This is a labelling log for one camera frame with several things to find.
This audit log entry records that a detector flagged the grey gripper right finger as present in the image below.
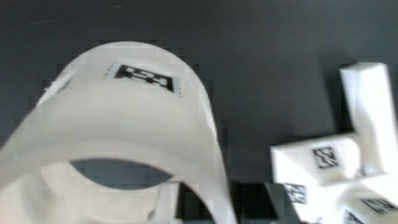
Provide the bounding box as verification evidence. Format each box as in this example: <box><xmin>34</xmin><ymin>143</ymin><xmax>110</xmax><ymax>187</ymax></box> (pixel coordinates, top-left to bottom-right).
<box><xmin>265</xmin><ymin>183</ymin><xmax>304</xmax><ymax>224</ymax></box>

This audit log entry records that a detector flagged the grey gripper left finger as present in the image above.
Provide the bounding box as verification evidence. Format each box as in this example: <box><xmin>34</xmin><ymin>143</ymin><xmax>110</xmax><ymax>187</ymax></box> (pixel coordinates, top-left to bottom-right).
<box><xmin>176</xmin><ymin>184</ymin><xmax>215</xmax><ymax>224</ymax></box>

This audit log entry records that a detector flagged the white lamp base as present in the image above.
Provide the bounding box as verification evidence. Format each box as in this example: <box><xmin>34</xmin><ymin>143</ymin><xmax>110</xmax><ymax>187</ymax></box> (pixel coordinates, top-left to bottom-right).
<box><xmin>270</xmin><ymin>134</ymin><xmax>398</xmax><ymax>224</ymax></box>

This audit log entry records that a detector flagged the white lamp shade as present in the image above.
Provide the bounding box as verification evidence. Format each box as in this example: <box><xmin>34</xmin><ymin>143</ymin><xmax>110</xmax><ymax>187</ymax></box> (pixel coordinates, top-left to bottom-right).
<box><xmin>0</xmin><ymin>41</ymin><xmax>238</xmax><ymax>224</ymax></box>

